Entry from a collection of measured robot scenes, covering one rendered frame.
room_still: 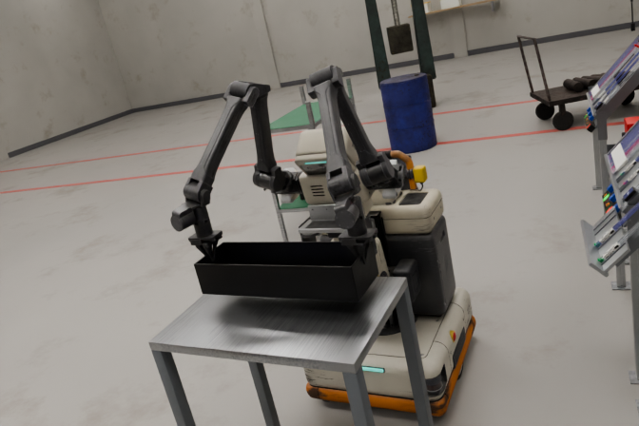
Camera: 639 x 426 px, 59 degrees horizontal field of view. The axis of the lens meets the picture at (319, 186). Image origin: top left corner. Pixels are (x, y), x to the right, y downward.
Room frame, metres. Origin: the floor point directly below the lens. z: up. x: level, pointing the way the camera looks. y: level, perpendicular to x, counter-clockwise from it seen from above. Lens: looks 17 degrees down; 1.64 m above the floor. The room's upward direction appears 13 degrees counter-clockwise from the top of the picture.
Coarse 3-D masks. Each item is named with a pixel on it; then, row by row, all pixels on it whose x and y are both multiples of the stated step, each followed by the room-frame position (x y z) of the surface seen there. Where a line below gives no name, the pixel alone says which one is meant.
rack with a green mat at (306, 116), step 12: (348, 84) 4.55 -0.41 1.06; (300, 108) 4.52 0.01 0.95; (312, 108) 4.39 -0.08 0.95; (276, 120) 4.23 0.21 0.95; (288, 120) 4.11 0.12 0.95; (300, 120) 4.00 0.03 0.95; (312, 120) 3.76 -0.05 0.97; (276, 132) 3.88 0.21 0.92; (276, 204) 3.94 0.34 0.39; (288, 204) 3.99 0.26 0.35; (300, 204) 3.93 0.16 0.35
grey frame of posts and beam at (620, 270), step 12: (636, 252) 1.85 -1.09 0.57; (624, 264) 2.51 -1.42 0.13; (636, 264) 1.85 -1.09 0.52; (624, 276) 2.51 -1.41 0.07; (636, 276) 1.85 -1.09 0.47; (636, 288) 1.85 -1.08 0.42; (636, 300) 1.85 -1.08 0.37; (636, 312) 1.85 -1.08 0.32; (636, 324) 1.85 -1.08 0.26; (636, 336) 1.85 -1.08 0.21; (636, 348) 1.85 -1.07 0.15; (636, 360) 1.85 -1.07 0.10; (636, 372) 1.85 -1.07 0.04
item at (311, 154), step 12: (312, 132) 2.06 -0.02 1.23; (300, 144) 2.05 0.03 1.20; (312, 144) 2.02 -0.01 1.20; (324, 144) 1.99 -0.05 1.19; (348, 144) 1.98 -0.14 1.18; (300, 156) 2.01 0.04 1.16; (312, 156) 1.99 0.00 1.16; (324, 156) 1.96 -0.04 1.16; (348, 156) 1.97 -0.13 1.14; (300, 168) 2.05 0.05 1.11; (312, 168) 2.03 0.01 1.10; (324, 168) 2.01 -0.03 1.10
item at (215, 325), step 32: (384, 288) 1.57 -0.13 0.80; (192, 320) 1.64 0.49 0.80; (224, 320) 1.59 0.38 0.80; (256, 320) 1.54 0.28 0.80; (288, 320) 1.50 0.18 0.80; (320, 320) 1.46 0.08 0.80; (352, 320) 1.42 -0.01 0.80; (384, 320) 1.42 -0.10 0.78; (160, 352) 1.54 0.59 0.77; (192, 352) 1.48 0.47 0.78; (224, 352) 1.42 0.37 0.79; (256, 352) 1.37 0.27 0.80; (288, 352) 1.34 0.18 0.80; (320, 352) 1.30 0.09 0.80; (352, 352) 1.27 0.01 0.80; (416, 352) 1.58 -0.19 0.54; (256, 384) 1.92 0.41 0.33; (352, 384) 1.23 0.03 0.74; (416, 384) 1.59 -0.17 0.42; (192, 416) 1.58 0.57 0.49
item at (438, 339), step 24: (456, 288) 2.38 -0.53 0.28; (456, 312) 2.20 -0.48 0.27; (384, 336) 2.12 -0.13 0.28; (432, 336) 2.05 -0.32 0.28; (456, 336) 2.10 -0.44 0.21; (384, 360) 1.96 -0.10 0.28; (432, 360) 1.89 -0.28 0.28; (456, 360) 2.05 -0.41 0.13; (312, 384) 2.11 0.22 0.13; (336, 384) 2.05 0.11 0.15; (384, 384) 1.93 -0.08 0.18; (408, 384) 1.88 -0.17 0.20; (432, 384) 1.84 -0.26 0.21; (384, 408) 1.95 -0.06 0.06; (408, 408) 1.89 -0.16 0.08; (432, 408) 1.84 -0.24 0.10
